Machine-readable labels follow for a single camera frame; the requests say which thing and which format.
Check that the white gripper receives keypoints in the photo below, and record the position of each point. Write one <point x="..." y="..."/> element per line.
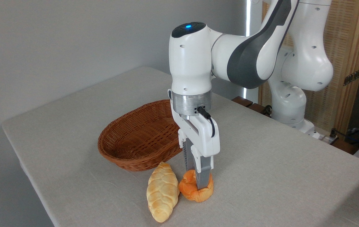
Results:
<point x="206" y="138"/>

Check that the orange round bread bun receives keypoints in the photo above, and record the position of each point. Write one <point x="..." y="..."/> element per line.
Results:
<point x="198" y="195"/>

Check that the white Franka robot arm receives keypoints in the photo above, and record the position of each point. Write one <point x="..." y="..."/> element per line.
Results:
<point x="192" y="63"/>

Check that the pale braided bread loaf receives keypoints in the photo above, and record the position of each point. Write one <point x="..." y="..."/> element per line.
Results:
<point x="162" y="192"/>

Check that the brown oval wicker basket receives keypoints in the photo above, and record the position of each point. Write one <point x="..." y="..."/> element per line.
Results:
<point x="129" y="148"/>

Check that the bright vertical light strip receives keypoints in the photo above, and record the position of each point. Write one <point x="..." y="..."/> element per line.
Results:
<point x="248" y="15"/>

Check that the dark metal screen hinge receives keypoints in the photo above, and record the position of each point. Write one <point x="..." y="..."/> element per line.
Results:
<point x="352" y="76"/>

